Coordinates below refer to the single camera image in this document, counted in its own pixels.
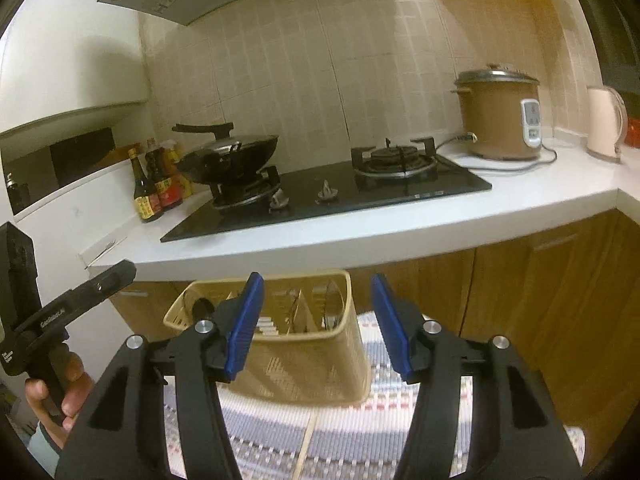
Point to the wooden chopstick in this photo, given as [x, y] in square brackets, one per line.
[306, 445]

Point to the cream electric kettle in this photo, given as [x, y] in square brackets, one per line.
[602, 125]

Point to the striped woven mat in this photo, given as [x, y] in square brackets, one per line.
[340, 440]

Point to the tan plastic utensil basket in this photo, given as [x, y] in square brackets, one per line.
[305, 365]

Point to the yellow sauce bottle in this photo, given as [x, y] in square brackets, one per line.
[181, 175]

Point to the tan rice cooker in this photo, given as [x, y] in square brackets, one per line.
[495, 120]

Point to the dark soy sauce bottle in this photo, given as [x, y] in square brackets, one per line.
[146, 195]

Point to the metal stove knob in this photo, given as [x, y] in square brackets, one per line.
[327, 192]
[279, 201]

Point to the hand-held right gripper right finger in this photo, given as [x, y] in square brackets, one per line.
[392, 332]

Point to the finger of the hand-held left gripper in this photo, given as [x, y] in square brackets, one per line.
[107, 282]

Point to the black glass gas cooktop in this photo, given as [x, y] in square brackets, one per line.
[400, 195]

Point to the white wall cabinet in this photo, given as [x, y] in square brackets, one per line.
[65, 40]

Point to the white kitchen countertop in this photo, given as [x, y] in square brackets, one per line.
[350, 230]

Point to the dark window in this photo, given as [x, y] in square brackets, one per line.
[617, 20]

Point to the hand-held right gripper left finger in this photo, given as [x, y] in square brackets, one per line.
[244, 332]

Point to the person's left hand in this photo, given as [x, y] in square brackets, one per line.
[76, 385]

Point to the wooden base cabinets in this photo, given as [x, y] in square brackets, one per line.
[525, 290]

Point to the black wok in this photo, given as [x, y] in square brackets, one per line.
[235, 162]

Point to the black burner pan support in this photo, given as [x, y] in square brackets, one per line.
[245, 195]
[392, 160]

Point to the person's left forearm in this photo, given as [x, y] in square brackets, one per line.
[42, 447]

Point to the red container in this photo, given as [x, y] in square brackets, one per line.
[634, 132]

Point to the red label sauce bottle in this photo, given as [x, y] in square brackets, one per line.
[165, 185]

